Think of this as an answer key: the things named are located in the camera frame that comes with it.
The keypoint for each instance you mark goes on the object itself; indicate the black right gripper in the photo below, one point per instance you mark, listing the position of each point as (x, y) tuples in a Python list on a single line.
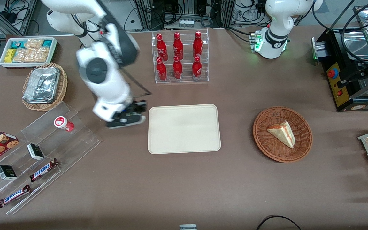
[(135, 107)]

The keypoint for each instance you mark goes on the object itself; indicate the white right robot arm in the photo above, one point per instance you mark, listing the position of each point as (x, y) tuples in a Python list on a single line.
[(107, 80)]

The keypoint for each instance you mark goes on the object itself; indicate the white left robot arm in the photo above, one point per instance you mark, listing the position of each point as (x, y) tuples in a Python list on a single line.
[(275, 38)]

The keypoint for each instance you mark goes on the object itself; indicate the beige plastic tray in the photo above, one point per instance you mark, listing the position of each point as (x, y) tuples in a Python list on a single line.
[(184, 128)]

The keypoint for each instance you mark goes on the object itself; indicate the red gum bottle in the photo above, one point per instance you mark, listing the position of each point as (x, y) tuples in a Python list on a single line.
[(63, 123)]

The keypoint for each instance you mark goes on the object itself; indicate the aluminium foil tray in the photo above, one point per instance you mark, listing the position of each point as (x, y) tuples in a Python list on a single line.
[(42, 84)]

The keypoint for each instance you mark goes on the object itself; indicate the red cola bottle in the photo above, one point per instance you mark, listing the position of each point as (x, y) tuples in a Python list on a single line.
[(161, 71), (178, 46), (197, 69), (161, 48), (177, 69), (197, 44)]

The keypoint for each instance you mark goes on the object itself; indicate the black sealing machine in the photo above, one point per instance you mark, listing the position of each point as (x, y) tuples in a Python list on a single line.
[(340, 48)]

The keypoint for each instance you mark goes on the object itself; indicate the clear acrylic bottle rack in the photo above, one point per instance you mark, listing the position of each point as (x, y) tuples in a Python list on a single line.
[(180, 81)]

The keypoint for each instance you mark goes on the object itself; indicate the clear acrylic stepped shelf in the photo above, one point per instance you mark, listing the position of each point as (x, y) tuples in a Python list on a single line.
[(75, 140)]

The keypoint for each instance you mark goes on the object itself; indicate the light wicker basket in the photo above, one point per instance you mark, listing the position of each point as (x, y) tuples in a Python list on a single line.
[(63, 83)]

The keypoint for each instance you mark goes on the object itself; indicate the white power strip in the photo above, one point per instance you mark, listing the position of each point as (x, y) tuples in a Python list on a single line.
[(186, 23)]

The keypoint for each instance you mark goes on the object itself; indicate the white snack bin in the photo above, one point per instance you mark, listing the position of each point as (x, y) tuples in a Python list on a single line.
[(53, 51)]

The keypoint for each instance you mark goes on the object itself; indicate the clear cracker bag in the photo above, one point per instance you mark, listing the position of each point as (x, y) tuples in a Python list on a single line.
[(34, 43), (22, 55), (40, 54)]

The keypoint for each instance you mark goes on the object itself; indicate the small black box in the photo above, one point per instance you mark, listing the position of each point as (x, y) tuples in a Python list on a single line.
[(6, 172), (35, 151)]

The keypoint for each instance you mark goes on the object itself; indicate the snickers bar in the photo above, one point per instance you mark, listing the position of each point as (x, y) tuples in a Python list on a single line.
[(43, 170), (14, 195)]

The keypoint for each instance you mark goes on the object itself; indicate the wrapped triangle sandwich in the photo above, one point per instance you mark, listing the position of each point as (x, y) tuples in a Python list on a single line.
[(283, 133)]

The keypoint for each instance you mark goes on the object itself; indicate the small grey device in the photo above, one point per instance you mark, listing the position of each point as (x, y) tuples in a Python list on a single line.
[(187, 227)]

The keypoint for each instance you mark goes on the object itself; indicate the round brown wicker basket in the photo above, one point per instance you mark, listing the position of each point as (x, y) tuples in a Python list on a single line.
[(267, 143)]

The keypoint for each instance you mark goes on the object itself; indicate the teal snack pack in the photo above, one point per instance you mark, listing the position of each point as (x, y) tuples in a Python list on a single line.
[(17, 44)]

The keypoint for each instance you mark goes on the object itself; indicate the yellow snack pack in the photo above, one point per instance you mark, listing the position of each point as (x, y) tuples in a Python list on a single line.
[(10, 55)]

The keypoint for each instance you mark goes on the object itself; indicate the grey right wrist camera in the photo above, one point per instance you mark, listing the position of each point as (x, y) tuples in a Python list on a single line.
[(128, 122)]

